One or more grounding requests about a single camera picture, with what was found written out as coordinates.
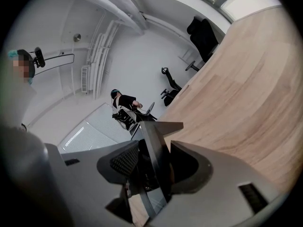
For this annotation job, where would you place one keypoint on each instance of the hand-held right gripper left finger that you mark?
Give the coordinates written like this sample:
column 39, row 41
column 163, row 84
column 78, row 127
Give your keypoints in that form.
column 90, row 188

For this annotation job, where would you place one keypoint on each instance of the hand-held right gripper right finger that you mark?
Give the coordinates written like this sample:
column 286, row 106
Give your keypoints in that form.
column 213, row 197

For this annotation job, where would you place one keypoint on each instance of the grey laptop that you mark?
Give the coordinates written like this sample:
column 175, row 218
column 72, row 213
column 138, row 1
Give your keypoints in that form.
column 149, row 109

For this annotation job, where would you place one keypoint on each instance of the white air vent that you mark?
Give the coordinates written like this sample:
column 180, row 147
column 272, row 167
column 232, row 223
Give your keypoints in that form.
column 84, row 79

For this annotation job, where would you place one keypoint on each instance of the person's white clothed torso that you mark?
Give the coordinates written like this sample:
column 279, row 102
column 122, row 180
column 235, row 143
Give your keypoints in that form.
column 19, row 103

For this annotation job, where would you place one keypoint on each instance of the black mesh office chair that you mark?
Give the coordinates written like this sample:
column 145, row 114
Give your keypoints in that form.
column 171, row 86

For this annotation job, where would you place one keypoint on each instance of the long white ceiling lamp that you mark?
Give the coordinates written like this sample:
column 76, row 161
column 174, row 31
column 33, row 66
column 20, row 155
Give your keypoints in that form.
column 64, row 60

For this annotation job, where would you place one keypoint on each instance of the white ceiling pipes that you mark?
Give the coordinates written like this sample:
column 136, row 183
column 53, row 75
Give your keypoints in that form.
column 101, row 55

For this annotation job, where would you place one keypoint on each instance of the person's head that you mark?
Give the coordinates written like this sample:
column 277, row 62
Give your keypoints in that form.
column 23, row 65

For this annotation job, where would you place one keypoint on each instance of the round ceiling fixture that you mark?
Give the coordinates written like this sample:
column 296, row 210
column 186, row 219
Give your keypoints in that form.
column 77, row 37

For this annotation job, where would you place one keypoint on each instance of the black padded office chair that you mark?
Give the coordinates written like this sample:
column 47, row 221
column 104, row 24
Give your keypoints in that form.
column 203, row 39

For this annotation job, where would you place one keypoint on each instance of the black head-mounted camera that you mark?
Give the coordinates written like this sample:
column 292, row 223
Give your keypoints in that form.
column 39, row 57

